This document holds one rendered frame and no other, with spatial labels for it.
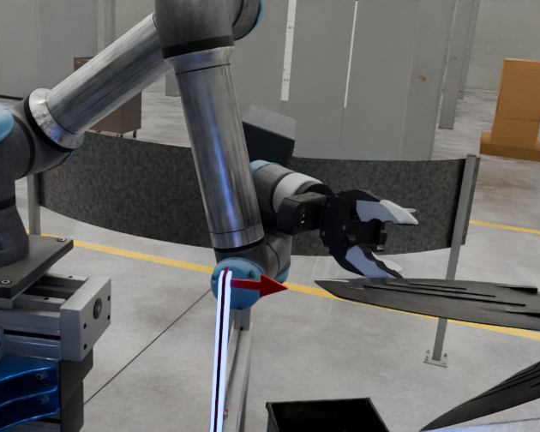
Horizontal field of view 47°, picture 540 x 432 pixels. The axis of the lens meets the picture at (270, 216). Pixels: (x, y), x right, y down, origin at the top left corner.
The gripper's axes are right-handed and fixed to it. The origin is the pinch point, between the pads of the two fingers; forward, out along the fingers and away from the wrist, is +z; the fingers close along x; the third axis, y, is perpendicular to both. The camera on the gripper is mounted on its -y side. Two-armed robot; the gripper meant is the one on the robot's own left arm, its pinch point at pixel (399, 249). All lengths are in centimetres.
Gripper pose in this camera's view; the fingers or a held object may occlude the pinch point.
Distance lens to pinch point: 76.6
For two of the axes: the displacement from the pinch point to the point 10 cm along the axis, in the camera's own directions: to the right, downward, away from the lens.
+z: 5.6, 2.8, -7.8
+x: -1.6, 9.6, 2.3
